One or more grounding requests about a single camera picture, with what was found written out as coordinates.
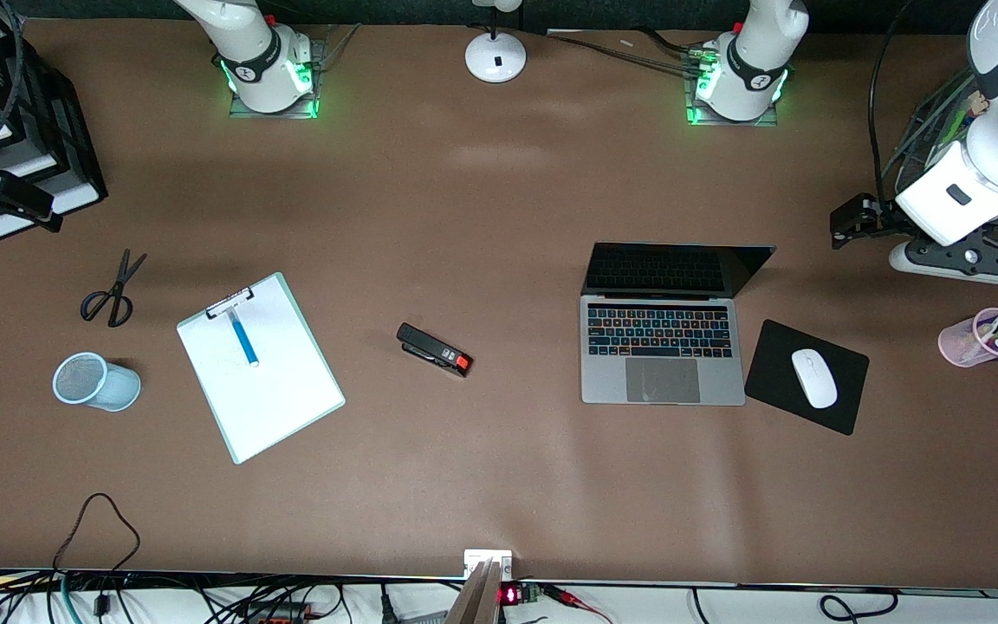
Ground grey laptop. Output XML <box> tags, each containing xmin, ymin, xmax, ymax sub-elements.
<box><xmin>580</xmin><ymin>243</ymin><xmax>777</xmax><ymax>406</ymax></box>

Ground blue marker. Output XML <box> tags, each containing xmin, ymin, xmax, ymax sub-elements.
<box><xmin>227</xmin><ymin>308</ymin><xmax>260</xmax><ymax>368</ymax></box>

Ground green whiteboard marker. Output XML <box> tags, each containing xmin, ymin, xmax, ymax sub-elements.
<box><xmin>941</xmin><ymin>87</ymin><xmax>981</xmax><ymax>146</ymax></box>

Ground black stacked paper trays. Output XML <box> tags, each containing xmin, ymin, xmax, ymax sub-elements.
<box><xmin>0</xmin><ymin>16</ymin><xmax>108</xmax><ymax>242</ymax></box>

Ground black scissors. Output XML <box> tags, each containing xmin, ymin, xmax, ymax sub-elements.
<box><xmin>80</xmin><ymin>249</ymin><xmax>148</xmax><ymax>328</ymax></box>

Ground pink translucent cup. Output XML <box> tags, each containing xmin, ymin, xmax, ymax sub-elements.
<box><xmin>938</xmin><ymin>308</ymin><xmax>998</xmax><ymax>368</ymax></box>

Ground white computer mouse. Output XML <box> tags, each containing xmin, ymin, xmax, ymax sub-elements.
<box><xmin>791</xmin><ymin>348</ymin><xmax>839</xmax><ymax>410</ymax></box>

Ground black mouse pad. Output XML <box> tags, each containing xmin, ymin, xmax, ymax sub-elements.
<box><xmin>743</xmin><ymin>319</ymin><xmax>871</xmax><ymax>436</ymax></box>

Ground light blue mesh cup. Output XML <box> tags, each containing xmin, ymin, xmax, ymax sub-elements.
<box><xmin>52</xmin><ymin>351</ymin><xmax>142</xmax><ymax>413</ymax></box>

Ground mint green clipboard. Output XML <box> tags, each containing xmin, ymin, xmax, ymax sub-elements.
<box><xmin>176</xmin><ymin>271</ymin><xmax>347</xmax><ymax>465</ymax></box>

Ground white round lamp base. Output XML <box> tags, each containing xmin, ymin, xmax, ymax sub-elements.
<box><xmin>464</xmin><ymin>0</ymin><xmax>528</xmax><ymax>85</ymax></box>

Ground black stapler with red end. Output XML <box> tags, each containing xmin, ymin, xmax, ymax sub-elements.
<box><xmin>396</xmin><ymin>322</ymin><xmax>473</xmax><ymax>379</ymax></box>

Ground orange black connector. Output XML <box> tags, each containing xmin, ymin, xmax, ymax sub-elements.
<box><xmin>243</xmin><ymin>601</ymin><xmax>309</xmax><ymax>624</ymax></box>

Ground black wire mesh tray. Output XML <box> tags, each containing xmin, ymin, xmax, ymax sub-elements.
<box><xmin>885</xmin><ymin>65</ymin><xmax>998</xmax><ymax>239</ymax></box>

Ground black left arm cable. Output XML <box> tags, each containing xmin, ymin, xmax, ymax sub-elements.
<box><xmin>867</xmin><ymin>0</ymin><xmax>920</xmax><ymax>205</ymax></box>

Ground black cable bundle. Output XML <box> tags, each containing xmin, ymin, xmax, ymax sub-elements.
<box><xmin>542</xmin><ymin>29</ymin><xmax>716</xmax><ymax>75</ymax></box>

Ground black looped cable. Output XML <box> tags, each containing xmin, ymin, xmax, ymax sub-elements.
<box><xmin>52</xmin><ymin>492</ymin><xmax>141</xmax><ymax>575</ymax></box>

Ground black coiled cable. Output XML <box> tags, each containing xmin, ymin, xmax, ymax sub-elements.
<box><xmin>690</xmin><ymin>588</ymin><xmax>903</xmax><ymax>624</ymax></box>

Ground red wire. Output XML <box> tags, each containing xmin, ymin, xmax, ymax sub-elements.
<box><xmin>542</xmin><ymin>583</ymin><xmax>614</xmax><ymax>624</ymax></box>

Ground white camera bracket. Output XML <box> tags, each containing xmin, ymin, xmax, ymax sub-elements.
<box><xmin>463</xmin><ymin>549</ymin><xmax>514</xmax><ymax>580</ymax></box>

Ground wooden post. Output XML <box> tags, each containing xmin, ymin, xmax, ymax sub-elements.
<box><xmin>445</xmin><ymin>559</ymin><xmax>504</xmax><ymax>624</ymax></box>

